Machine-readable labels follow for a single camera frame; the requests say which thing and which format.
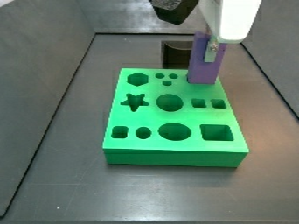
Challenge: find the green shape sorter block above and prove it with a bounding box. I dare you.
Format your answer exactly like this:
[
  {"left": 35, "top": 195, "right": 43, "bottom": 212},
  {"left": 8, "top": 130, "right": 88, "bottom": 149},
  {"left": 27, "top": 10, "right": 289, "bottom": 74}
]
[{"left": 103, "top": 68, "right": 249, "bottom": 167}]

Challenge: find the purple arch block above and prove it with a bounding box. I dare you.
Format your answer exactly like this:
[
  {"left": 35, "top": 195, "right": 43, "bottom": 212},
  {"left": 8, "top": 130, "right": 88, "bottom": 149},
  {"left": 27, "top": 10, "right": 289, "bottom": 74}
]
[{"left": 187, "top": 31, "right": 227, "bottom": 84}]

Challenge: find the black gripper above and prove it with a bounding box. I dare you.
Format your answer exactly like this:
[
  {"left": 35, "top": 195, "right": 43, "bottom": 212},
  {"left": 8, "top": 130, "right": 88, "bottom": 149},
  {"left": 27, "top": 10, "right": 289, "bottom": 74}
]
[{"left": 148, "top": 0, "right": 262, "bottom": 62}]

